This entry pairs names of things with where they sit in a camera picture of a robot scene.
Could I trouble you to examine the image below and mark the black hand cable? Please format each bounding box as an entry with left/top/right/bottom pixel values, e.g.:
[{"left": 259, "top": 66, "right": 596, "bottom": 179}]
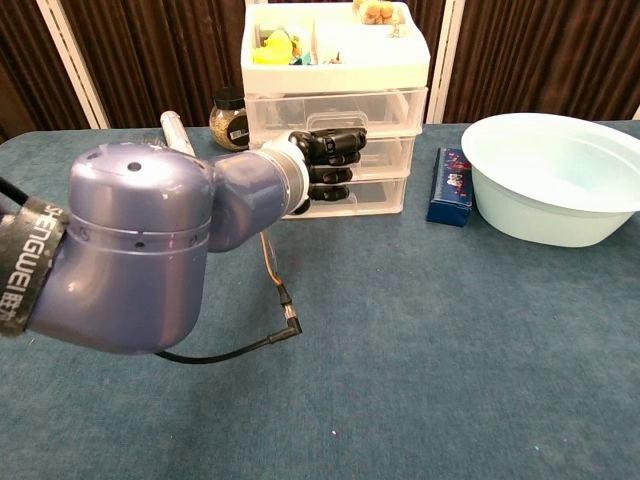
[{"left": 0, "top": 175, "right": 305, "bottom": 365}]

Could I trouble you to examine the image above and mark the white frame post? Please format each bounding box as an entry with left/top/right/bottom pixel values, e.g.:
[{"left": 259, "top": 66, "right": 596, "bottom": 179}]
[
  {"left": 35, "top": 0, "right": 111, "bottom": 130},
  {"left": 425, "top": 0, "right": 467, "bottom": 125}
]

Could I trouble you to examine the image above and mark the clear plastic drawer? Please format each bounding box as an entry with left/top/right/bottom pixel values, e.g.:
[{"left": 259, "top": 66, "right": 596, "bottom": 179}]
[{"left": 249, "top": 133, "right": 417, "bottom": 181}]

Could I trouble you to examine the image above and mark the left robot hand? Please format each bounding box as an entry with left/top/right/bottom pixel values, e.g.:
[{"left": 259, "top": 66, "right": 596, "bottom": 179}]
[{"left": 259, "top": 127, "right": 369, "bottom": 216}]

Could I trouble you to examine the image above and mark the black lettered velcro strap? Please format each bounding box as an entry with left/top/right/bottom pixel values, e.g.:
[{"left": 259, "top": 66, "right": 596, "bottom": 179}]
[{"left": 0, "top": 196, "right": 70, "bottom": 339}]

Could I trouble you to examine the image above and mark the white plastic drawer organizer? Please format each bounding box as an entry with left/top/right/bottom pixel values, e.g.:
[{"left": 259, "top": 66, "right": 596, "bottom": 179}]
[{"left": 239, "top": 2, "right": 431, "bottom": 217}]

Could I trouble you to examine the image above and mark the blue felt table cover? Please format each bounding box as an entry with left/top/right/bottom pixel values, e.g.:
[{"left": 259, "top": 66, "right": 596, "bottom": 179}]
[{"left": 0, "top": 119, "right": 640, "bottom": 480}]

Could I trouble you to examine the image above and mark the dark blue printed carton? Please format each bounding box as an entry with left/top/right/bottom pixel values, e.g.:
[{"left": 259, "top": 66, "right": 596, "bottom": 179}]
[{"left": 425, "top": 146, "right": 475, "bottom": 229}]

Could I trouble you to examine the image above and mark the glass jar with black lid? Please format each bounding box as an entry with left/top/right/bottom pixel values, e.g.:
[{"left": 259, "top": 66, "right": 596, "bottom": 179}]
[{"left": 208, "top": 87, "right": 251, "bottom": 151}]

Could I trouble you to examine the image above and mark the long clear plastic tube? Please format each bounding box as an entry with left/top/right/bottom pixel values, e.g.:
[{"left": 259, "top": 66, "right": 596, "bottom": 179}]
[{"left": 159, "top": 110, "right": 197, "bottom": 156}]

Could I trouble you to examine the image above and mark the yellow rubber duck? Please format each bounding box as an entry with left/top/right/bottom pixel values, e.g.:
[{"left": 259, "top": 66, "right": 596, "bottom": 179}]
[{"left": 252, "top": 29, "right": 296, "bottom": 65}]

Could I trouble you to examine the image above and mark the dark brown pleated curtain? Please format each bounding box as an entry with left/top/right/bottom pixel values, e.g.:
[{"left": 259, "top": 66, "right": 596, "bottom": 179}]
[{"left": 0, "top": 0, "right": 640, "bottom": 144}]

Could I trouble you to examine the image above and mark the light blue plastic basin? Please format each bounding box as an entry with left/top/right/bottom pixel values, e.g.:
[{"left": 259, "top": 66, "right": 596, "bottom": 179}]
[{"left": 460, "top": 112, "right": 640, "bottom": 249}]

